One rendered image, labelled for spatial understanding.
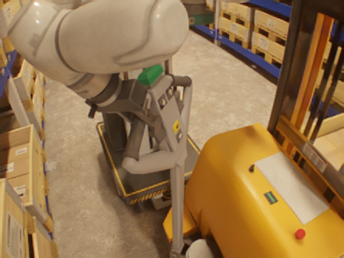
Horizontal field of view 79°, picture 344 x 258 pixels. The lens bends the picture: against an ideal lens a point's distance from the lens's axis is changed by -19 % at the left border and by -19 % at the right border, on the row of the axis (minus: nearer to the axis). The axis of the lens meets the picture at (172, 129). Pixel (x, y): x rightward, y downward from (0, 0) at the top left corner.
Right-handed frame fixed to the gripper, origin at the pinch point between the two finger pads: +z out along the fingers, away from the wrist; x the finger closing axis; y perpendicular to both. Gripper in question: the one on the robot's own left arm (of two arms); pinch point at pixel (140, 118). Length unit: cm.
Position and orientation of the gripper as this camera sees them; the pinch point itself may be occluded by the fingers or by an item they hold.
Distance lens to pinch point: 62.7
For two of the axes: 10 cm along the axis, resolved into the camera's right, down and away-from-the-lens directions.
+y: -2.0, 9.1, -3.5
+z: 4.3, 4.0, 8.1
